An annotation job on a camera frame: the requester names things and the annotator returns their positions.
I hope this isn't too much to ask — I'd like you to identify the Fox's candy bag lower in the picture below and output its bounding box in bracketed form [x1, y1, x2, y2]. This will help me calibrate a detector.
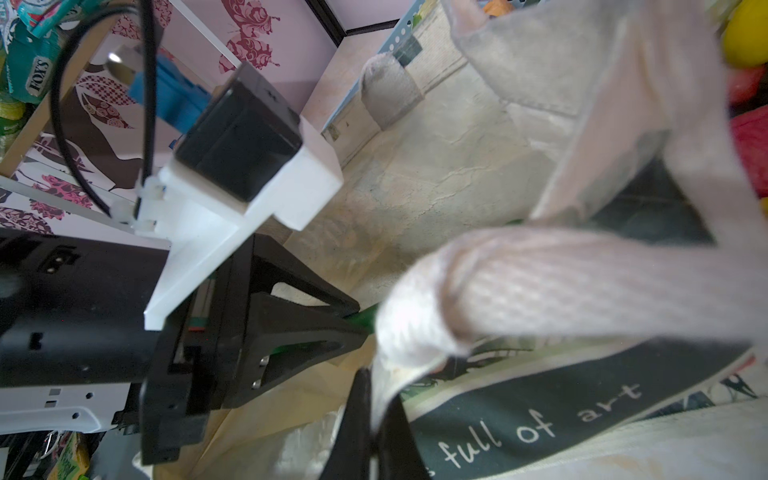
[6, 20, 63, 105]

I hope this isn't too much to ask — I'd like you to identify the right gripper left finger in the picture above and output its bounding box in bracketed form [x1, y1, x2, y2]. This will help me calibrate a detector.
[319, 368, 372, 480]

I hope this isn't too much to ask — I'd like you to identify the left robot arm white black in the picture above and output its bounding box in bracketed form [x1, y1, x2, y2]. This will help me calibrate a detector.
[1, 229, 367, 465]

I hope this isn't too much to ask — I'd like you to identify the cream canvas grocery tote bag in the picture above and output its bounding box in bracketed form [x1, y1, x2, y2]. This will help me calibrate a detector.
[152, 0, 768, 480]

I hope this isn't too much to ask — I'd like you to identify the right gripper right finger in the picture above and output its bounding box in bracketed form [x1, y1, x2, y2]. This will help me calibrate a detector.
[377, 396, 430, 480]

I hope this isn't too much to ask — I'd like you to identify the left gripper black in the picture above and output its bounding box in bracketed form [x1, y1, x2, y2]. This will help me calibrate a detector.
[139, 234, 368, 465]

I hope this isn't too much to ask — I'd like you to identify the blue plastic basket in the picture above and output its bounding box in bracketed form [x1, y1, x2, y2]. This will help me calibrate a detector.
[324, 1, 438, 130]

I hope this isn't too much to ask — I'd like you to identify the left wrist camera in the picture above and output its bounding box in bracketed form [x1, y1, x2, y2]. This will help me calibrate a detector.
[134, 64, 343, 331]

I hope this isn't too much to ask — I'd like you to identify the long green chili pepper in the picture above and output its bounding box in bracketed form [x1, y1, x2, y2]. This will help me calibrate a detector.
[344, 304, 379, 335]

